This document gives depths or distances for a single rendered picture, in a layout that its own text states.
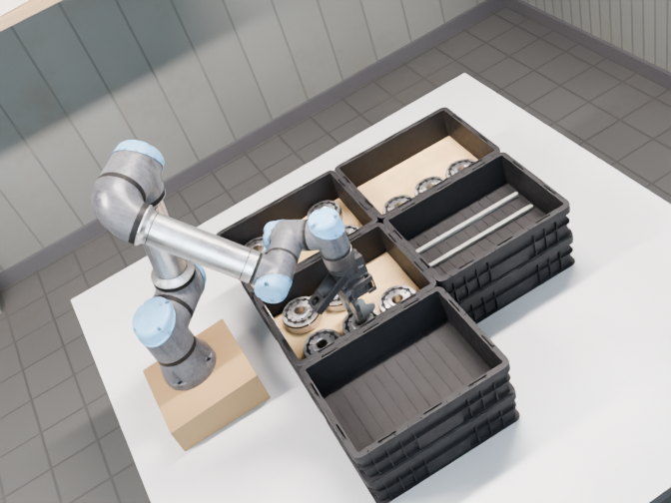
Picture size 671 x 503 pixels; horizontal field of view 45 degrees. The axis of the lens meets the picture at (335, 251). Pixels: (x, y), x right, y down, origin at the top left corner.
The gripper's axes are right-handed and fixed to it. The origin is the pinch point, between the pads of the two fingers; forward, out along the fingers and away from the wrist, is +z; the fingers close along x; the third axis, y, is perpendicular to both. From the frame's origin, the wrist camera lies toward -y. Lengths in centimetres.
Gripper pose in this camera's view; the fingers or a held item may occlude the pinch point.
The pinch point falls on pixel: (354, 318)
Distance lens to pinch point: 206.2
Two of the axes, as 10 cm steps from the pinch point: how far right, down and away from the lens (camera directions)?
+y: 8.2, -5.3, 2.1
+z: 2.7, 6.8, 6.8
